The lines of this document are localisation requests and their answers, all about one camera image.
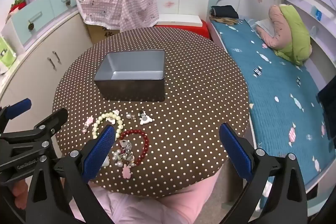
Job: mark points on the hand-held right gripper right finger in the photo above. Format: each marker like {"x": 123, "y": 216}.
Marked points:
{"x": 236, "y": 153}

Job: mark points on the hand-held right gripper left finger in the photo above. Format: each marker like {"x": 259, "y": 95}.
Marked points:
{"x": 98, "y": 150}

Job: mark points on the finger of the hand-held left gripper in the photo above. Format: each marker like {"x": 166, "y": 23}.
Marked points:
{"x": 56, "y": 117}
{"x": 18, "y": 108}

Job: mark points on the pink flower hair clip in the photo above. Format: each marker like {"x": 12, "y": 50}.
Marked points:
{"x": 88, "y": 122}

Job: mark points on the grey metal tin box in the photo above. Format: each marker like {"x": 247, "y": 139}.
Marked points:
{"x": 131, "y": 88}

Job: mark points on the person's left hand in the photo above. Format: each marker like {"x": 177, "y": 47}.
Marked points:
{"x": 19, "y": 193}

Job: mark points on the pink bunny hair clip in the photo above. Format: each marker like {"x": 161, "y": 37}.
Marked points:
{"x": 126, "y": 172}

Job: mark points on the beige cabinet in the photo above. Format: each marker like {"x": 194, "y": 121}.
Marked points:
{"x": 39, "y": 74}

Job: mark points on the small silver earrings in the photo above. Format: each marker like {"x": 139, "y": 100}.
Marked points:
{"x": 129, "y": 116}

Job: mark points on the green box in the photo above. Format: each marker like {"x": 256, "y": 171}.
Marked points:
{"x": 6, "y": 53}

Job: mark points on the brown polka dot tablecloth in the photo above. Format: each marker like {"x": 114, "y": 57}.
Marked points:
{"x": 197, "y": 108}

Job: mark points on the blue patterned bed quilt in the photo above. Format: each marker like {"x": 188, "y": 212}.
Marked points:
{"x": 262, "y": 82}

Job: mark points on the person's pink clothing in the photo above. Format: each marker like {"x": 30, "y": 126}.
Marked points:
{"x": 157, "y": 211}

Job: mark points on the cardboard box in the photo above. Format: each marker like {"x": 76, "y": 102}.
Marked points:
{"x": 99, "y": 32}

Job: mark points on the red plush ornament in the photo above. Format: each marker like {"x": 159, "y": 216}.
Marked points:
{"x": 18, "y": 5}

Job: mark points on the large black object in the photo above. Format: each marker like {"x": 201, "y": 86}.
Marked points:
{"x": 328, "y": 104}

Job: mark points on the red box with white lid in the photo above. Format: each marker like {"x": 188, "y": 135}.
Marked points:
{"x": 203, "y": 27}

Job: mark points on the white open book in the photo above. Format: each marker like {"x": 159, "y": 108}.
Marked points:
{"x": 265, "y": 26}

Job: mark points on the tan folded clothes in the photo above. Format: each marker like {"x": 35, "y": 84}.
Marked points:
{"x": 228, "y": 21}

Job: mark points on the pink checked cloth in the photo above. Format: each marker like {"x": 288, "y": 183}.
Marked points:
{"x": 126, "y": 3}

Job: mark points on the dark folded clothes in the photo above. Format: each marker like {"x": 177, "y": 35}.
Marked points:
{"x": 225, "y": 11}

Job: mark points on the small blue box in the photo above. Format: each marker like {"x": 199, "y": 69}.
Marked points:
{"x": 318, "y": 14}

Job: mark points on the pale butterfly wall sticker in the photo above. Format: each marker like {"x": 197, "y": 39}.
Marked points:
{"x": 169, "y": 4}

